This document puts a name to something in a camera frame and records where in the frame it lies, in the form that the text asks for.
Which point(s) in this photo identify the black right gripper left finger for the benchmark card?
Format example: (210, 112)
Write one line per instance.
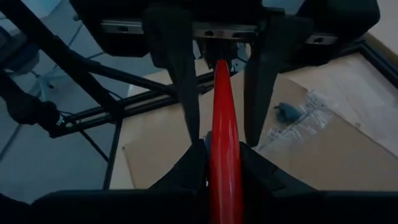
(140, 208)

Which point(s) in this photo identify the brown cardboard box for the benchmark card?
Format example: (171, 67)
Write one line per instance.
(311, 161)

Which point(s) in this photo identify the small dark grey scrap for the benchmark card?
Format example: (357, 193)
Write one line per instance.
(287, 112)

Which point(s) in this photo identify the red box cutter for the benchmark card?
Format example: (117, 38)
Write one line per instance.
(225, 140)

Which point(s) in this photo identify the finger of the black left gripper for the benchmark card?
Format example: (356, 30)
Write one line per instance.
(270, 62)
(177, 56)

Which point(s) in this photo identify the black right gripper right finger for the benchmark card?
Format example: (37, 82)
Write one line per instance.
(311, 208)

